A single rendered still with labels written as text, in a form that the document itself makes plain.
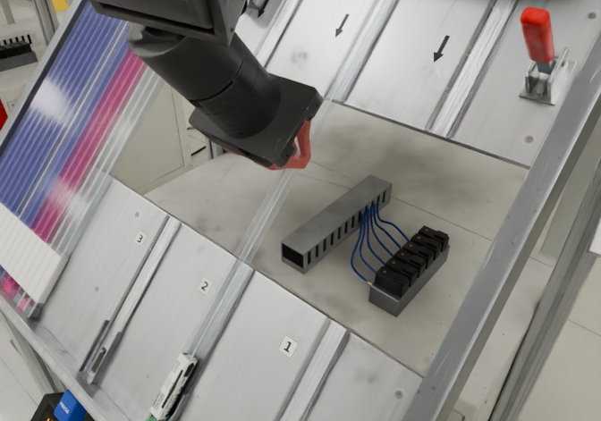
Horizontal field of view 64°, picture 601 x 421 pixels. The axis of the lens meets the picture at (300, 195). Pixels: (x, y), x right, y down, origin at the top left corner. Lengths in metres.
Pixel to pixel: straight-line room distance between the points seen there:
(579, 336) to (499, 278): 1.34
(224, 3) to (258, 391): 0.32
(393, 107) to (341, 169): 0.60
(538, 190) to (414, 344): 0.38
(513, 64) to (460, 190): 0.60
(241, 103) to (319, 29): 0.20
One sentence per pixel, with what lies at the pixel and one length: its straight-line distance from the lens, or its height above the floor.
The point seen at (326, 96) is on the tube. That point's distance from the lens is 0.46.
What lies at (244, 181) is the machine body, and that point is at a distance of 1.00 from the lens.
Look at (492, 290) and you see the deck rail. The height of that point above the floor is 0.92.
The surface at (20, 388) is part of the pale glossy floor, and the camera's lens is 1.58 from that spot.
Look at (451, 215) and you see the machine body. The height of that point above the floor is 0.62.
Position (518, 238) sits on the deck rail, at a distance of 0.38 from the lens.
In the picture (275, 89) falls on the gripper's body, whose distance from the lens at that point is 0.37.
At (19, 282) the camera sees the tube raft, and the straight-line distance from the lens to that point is 0.69.
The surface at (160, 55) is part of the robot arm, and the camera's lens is 0.30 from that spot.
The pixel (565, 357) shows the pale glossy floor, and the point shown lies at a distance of 1.63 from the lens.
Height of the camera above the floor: 1.17
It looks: 35 degrees down
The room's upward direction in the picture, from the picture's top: straight up
